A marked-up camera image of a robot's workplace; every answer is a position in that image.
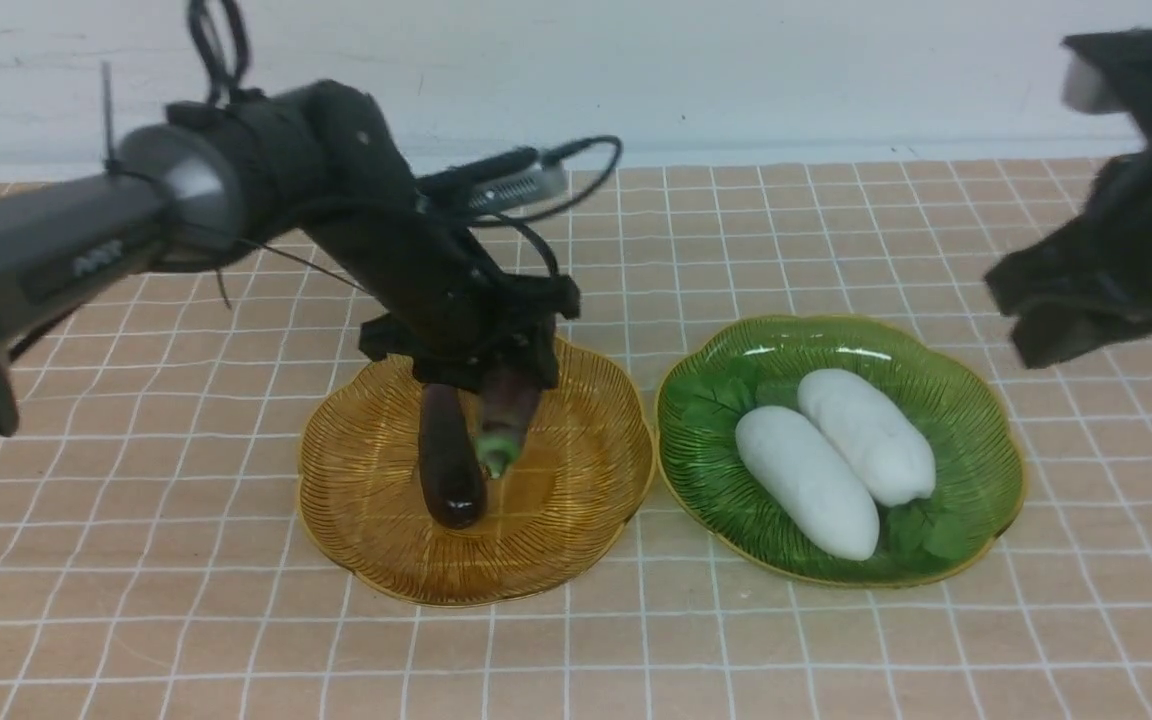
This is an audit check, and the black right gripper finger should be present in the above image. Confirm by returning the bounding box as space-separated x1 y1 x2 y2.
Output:
984 234 1152 370

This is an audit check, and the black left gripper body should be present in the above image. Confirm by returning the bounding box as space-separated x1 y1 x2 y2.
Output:
306 85 579 376

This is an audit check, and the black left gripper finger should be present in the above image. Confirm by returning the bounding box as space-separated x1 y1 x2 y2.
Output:
416 350 497 391
511 318 561 391

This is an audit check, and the dark purple eggplant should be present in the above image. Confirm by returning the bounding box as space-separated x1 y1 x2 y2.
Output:
417 384 486 530

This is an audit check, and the white radish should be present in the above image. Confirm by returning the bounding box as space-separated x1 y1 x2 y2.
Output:
797 369 972 564
670 370 881 562

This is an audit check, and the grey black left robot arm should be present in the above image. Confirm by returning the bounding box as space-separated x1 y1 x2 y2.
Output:
0 81 581 438

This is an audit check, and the amber plastic flower plate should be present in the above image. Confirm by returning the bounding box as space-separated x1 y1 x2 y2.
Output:
298 340 659 607

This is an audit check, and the green plastic flower plate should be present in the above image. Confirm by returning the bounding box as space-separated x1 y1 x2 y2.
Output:
654 314 1028 589

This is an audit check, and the orange checkered tablecloth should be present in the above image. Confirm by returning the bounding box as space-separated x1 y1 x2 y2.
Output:
0 158 1152 719

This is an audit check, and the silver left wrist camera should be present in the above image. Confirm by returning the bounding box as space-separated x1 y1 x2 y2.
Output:
417 146 570 218

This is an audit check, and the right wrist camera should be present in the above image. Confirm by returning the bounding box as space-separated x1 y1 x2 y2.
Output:
1062 28 1152 137

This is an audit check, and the black camera cable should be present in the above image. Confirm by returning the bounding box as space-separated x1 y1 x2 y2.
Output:
185 0 626 291

